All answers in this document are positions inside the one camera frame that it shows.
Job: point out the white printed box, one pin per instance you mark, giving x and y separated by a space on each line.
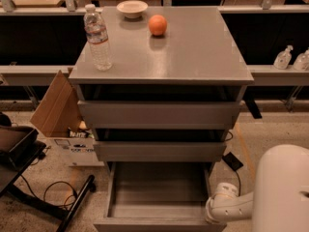
76 151

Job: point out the grey bottom drawer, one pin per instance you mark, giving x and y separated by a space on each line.
157 197

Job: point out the brown cardboard box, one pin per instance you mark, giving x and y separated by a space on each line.
58 112

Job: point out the black power adapter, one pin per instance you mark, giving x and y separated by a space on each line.
232 161

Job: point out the grey drawer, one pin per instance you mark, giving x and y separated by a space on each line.
160 151
157 197
161 115

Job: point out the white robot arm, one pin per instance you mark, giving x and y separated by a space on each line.
279 201

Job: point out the grey middle drawer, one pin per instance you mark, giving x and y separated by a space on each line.
160 151

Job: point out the white ceramic bowl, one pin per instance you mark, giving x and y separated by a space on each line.
132 8

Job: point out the grey metal shelf rail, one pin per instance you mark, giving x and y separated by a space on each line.
264 75

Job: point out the clear plastic water bottle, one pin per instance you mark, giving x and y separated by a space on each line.
97 37

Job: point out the orange fruit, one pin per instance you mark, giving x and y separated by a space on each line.
157 25

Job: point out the clear sanitizer bottle right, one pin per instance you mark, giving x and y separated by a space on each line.
301 62

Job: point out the grey top drawer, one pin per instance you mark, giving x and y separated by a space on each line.
161 115

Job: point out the grey drawer cabinet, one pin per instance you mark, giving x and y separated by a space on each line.
196 60

